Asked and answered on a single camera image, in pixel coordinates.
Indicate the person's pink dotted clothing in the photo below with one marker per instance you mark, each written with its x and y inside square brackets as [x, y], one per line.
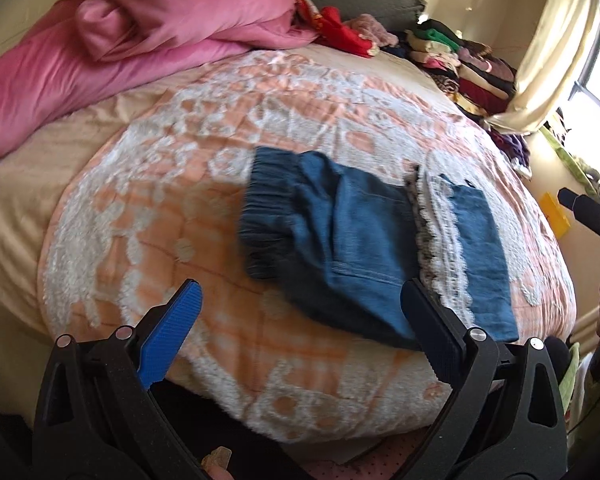
[380, 455]

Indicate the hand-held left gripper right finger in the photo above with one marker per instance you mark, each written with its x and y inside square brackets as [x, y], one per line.
[432, 332]

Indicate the green towel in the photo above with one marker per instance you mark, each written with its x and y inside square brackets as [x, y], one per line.
[570, 375]

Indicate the cream curtain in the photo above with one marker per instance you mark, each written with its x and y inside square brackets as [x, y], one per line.
[555, 45]

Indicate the purple clothes pile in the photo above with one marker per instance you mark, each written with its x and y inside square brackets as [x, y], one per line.
[517, 147]

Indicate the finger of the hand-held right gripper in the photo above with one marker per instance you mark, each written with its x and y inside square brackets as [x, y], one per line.
[592, 217]

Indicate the pink duvet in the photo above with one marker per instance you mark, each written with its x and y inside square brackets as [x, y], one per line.
[130, 25]

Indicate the green patterned cloth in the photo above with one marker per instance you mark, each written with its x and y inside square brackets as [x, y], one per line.
[575, 160]

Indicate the pink fuzzy garment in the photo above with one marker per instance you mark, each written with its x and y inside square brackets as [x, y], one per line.
[375, 27]

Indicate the stack of folded clothes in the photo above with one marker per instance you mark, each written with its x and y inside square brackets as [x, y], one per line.
[480, 75]

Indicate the yellow box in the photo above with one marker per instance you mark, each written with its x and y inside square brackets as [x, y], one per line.
[555, 210]

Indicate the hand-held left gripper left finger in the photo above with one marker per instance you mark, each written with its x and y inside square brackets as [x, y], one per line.
[172, 330]

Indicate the cream bed sheet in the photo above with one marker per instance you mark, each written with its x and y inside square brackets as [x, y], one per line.
[15, 210]

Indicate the peach floral bedspread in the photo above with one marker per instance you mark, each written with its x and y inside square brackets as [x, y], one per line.
[180, 185]

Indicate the red garment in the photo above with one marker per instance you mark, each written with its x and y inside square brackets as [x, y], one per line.
[345, 35]

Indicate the blue denim pants lace trim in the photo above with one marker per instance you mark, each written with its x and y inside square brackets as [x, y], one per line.
[350, 230]

